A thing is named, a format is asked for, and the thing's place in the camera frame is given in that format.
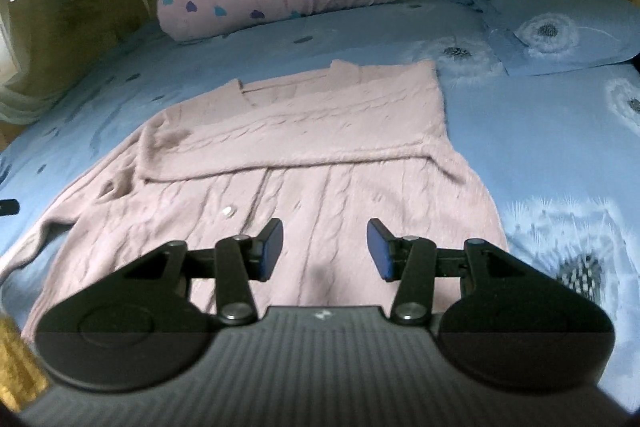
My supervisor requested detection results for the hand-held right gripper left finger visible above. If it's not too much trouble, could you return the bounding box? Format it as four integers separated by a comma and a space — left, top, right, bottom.
107, 218, 285, 326

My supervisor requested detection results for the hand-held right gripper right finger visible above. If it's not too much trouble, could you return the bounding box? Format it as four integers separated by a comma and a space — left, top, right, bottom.
366, 218, 527, 326

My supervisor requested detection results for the pink cable-knit cardigan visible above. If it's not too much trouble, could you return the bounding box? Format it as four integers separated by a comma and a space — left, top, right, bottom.
0, 59, 510, 338

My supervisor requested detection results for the white curtain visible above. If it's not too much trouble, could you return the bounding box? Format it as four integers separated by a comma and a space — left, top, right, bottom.
0, 0, 68, 126

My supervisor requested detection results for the blue dandelion-print bed sheet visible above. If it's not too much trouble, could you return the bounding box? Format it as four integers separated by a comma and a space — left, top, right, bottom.
0, 0, 640, 413

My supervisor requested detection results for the blue dandelion-print pillow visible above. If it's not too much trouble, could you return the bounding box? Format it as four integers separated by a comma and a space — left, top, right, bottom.
434, 0, 640, 76

